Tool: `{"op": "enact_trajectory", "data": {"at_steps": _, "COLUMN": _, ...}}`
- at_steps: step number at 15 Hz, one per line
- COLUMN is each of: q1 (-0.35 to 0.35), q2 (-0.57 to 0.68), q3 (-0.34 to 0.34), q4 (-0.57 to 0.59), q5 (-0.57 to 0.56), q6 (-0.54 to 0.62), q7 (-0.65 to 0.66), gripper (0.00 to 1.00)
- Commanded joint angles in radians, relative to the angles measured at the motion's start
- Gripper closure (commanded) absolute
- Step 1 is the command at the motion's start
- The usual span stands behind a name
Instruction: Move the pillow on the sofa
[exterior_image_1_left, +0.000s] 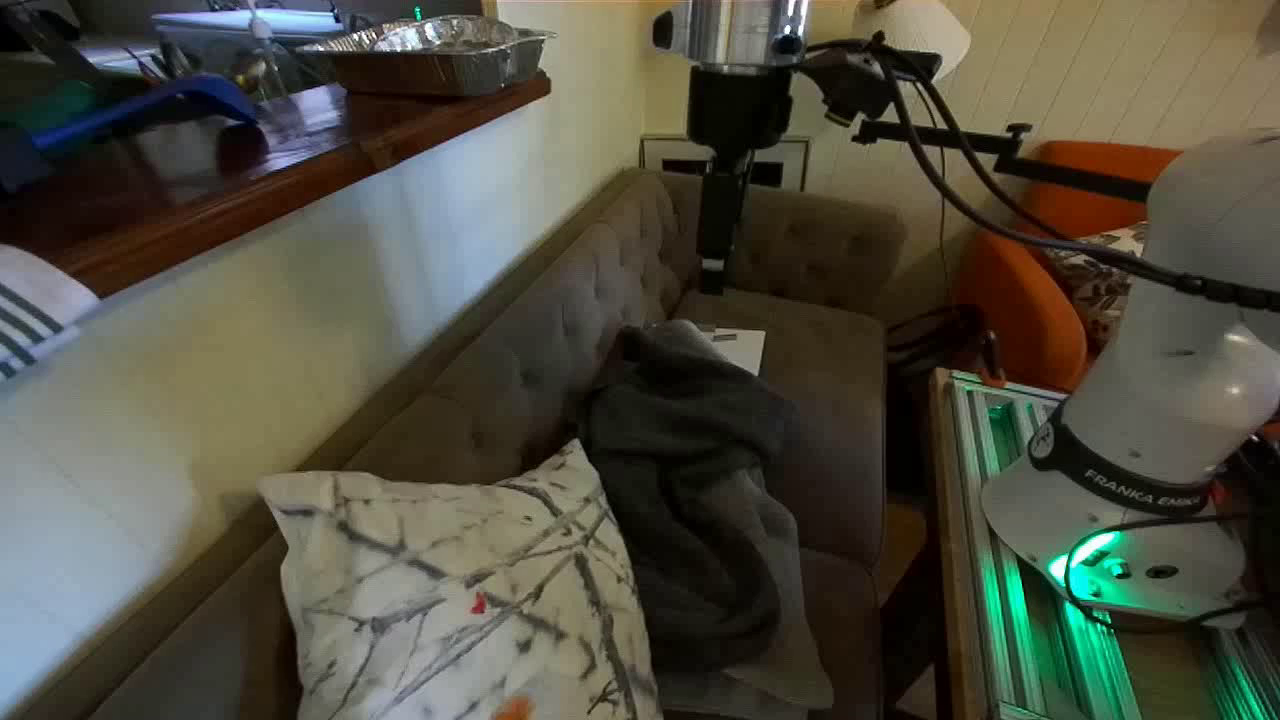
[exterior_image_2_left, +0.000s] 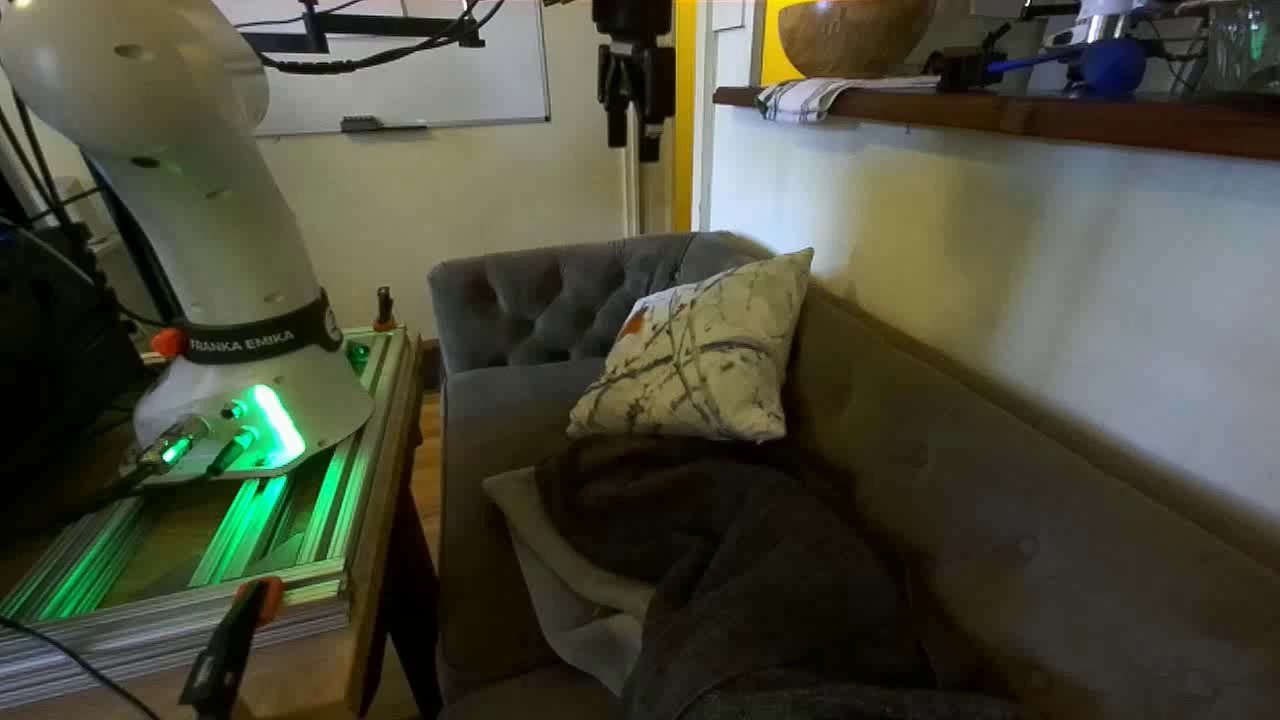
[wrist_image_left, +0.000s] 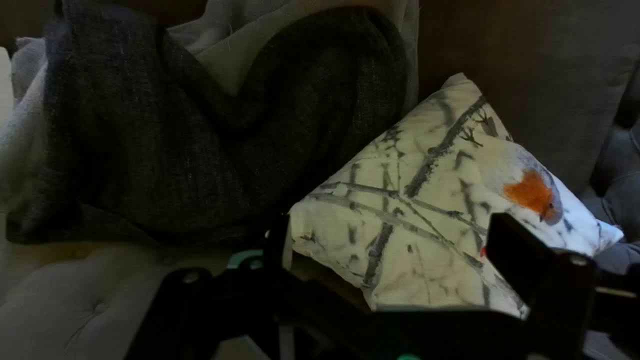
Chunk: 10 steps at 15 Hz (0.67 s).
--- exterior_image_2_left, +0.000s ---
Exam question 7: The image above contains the white patterned throw pillow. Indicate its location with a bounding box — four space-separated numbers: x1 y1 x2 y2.
568 253 813 445

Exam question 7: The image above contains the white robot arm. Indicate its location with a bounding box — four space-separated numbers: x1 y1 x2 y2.
0 0 371 483

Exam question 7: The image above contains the grey tufted sofa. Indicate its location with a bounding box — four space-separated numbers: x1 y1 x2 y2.
430 230 1280 720

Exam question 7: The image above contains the dark grey blanket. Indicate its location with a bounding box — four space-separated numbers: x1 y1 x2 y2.
535 438 1021 720

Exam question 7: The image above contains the striped folded cloth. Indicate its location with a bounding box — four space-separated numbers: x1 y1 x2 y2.
762 77 936 124

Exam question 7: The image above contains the round wooden bowl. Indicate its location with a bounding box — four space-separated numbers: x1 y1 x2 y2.
779 0 932 78

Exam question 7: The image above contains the black orange clamp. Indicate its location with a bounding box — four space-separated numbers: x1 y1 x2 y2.
181 574 283 720

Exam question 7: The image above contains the brown wooden shelf ledge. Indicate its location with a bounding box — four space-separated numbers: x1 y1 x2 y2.
707 82 1280 162

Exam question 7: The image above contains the black camera tripod stand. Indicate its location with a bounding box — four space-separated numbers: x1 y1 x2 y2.
594 0 675 235

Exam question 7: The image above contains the white wall whiteboard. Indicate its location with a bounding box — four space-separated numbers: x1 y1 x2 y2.
213 0 553 136

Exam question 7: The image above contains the blue handled tool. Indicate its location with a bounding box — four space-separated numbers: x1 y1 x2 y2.
984 0 1180 100

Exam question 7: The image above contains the aluminium frame robot table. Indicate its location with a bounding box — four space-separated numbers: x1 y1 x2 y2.
0 333 426 720

